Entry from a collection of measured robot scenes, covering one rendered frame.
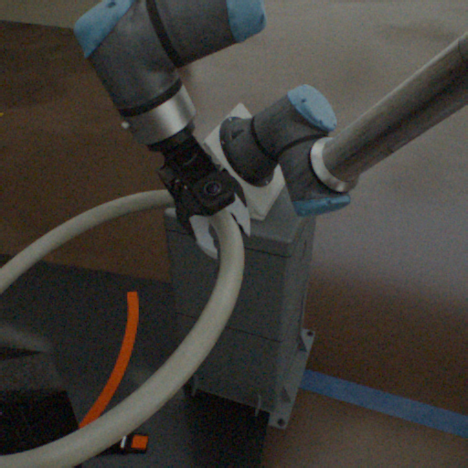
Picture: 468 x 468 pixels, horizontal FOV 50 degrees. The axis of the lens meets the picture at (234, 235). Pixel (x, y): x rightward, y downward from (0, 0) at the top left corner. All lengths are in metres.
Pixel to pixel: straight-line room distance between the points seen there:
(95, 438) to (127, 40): 0.42
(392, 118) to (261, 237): 0.51
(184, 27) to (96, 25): 0.10
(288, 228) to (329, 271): 1.18
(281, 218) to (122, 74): 0.93
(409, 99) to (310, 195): 0.36
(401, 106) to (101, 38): 0.65
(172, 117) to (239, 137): 0.79
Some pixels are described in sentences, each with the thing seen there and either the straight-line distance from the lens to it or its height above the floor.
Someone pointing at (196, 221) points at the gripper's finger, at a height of 1.28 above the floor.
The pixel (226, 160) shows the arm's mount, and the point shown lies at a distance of 1.41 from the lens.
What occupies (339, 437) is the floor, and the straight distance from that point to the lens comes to 2.01.
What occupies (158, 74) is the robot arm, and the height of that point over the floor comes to 1.49.
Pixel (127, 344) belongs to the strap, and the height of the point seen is 0.02.
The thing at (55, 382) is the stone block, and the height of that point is 0.60.
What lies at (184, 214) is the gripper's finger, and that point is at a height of 1.30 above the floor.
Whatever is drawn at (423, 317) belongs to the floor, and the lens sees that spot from 2.47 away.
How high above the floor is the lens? 1.71
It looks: 38 degrees down
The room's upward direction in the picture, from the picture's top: straight up
